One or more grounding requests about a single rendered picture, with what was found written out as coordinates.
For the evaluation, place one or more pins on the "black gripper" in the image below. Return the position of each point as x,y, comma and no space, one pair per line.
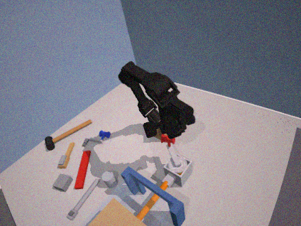
150,127

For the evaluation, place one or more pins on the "grey crank handle with blue knob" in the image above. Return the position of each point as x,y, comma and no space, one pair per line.
101,133

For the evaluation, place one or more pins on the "black-headed mallet with wooden handle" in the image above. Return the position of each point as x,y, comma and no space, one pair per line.
49,141

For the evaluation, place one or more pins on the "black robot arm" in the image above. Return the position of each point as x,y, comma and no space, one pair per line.
157,86

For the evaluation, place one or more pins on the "grey metal rod with square end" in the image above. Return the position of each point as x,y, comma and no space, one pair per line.
73,213

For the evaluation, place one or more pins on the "grey cylinder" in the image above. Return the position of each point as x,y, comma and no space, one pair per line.
109,178

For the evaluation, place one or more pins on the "blue flat bar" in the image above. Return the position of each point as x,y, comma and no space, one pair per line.
160,191

